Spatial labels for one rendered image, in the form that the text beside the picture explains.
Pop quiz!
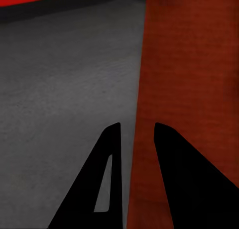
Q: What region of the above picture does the storage box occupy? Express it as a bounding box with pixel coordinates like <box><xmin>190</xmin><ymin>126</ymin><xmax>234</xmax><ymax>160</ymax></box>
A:
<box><xmin>126</xmin><ymin>0</ymin><xmax>239</xmax><ymax>229</ymax></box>

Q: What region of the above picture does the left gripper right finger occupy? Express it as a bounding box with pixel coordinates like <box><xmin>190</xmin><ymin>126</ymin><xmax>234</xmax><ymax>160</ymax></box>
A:
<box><xmin>154</xmin><ymin>122</ymin><xmax>239</xmax><ymax>229</ymax></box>

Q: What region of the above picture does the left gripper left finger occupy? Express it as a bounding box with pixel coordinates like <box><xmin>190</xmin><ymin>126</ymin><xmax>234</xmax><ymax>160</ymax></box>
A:
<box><xmin>48</xmin><ymin>122</ymin><xmax>122</xmax><ymax>229</ymax></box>

